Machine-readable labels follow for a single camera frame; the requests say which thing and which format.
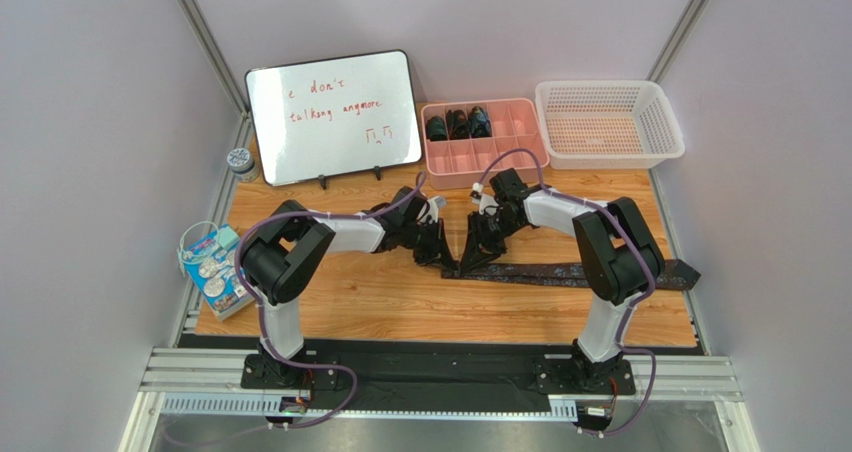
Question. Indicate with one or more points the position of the dark floral necktie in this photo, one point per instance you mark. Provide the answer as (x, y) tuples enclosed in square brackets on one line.
[(676, 276)]

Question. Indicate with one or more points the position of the white plastic mesh basket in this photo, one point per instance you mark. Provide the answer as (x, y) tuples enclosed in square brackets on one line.
[(607, 124)]

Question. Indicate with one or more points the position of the rolled dark tie middle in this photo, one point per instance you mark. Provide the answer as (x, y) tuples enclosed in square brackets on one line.
[(458, 125)]

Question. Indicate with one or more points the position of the blue snack box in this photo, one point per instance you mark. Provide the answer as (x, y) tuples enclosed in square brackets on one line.
[(206, 253)]

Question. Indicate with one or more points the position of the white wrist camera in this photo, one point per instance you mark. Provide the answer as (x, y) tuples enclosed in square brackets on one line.
[(431, 211), (486, 203)]

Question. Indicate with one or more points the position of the rolled dark tie left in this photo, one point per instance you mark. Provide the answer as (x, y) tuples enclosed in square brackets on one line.
[(436, 129)]

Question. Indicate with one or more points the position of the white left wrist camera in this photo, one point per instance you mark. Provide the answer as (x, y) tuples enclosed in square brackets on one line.
[(431, 211)]

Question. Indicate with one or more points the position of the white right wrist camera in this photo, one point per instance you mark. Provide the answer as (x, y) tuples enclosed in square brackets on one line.
[(486, 203)]

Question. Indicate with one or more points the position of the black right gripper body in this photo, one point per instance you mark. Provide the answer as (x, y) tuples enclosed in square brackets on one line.
[(483, 235)]

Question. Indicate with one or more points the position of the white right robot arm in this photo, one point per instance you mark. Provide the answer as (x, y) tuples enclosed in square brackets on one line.
[(620, 259)]

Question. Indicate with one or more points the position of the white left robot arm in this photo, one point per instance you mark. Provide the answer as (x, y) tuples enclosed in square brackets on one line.
[(276, 260)]

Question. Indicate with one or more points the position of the whiteboard with red writing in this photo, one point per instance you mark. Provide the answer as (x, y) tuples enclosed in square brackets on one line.
[(333, 117)]

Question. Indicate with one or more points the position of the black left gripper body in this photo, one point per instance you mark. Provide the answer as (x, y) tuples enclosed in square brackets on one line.
[(430, 244)]

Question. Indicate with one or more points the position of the rolled blue tie right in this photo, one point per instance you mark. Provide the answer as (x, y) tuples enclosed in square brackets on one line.
[(479, 123)]

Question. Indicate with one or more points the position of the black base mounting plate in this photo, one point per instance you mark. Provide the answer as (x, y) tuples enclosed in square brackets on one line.
[(402, 376)]

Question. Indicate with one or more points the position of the rolled dark tie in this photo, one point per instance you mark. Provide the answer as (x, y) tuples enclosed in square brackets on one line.
[(436, 129), (458, 125)]

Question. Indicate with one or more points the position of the small white patterned jar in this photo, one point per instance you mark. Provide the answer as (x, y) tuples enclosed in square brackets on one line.
[(242, 165)]

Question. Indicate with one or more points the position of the pink divided organizer box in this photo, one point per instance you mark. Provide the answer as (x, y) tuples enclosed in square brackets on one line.
[(516, 142)]

